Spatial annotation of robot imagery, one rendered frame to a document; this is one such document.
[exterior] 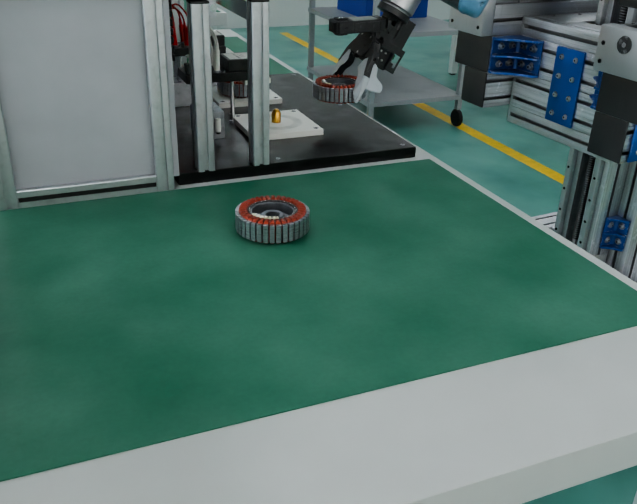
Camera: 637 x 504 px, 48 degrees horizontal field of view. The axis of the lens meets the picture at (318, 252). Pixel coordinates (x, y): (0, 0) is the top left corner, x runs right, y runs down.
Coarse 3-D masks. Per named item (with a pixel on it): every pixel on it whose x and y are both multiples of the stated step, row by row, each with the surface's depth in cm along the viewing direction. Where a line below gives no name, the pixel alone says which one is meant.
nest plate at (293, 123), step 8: (288, 112) 155; (296, 112) 155; (240, 120) 149; (288, 120) 150; (296, 120) 150; (304, 120) 150; (240, 128) 147; (272, 128) 144; (280, 128) 145; (288, 128) 145; (296, 128) 145; (304, 128) 145; (312, 128) 145; (320, 128) 145; (248, 136) 142; (272, 136) 141; (280, 136) 142; (288, 136) 143; (296, 136) 143; (304, 136) 144
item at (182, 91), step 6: (174, 78) 161; (174, 84) 158; (180, 84) 158; (186, 84) 159; (174, 90) 158; (180, 90) 159; (186, 90) 159; (180, 96) 159; (186, 96) 160; (180, 102) 160; (186, 102) 160
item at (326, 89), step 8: (320, 80) 150; (328, 80) 152; (336, 80) 153; (344, 80) 153; (352, 80) 152; (320, 88) 147; (328, 88) 146; (336, 88) 146; (344, 88) 146; (352, 88) 146; (320, 96) 148; (328, 96) 147; (336, 96) 146; (344, 96) 146; (352, 96) 147
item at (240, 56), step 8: (224, 56) 139; (232, 56) 139; (240, 56) 139; (224, 64) 139; (232, 64) 136; (240, 64) 137; (184, 72) 136; (224, 72) 137; (232, 72) 137; (240, 72) 138; (184, 80) 136; (216, 80) 136; (224, 80) 137; (232, 80) 138; (240, 80) 138
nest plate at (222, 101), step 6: (216, 90) 169; (270, 90) 171; (216, 96) 165; (222, 96) 165; (228, 96) 165; (270, 96) 166; (276, 96) 166; (216, 102) 161; (222, 102) 160; (228, 102) 160; (234, 102) 161; (240, 102) 161; (246, 102) 162; (270, 102) 164; (276, 102) 165
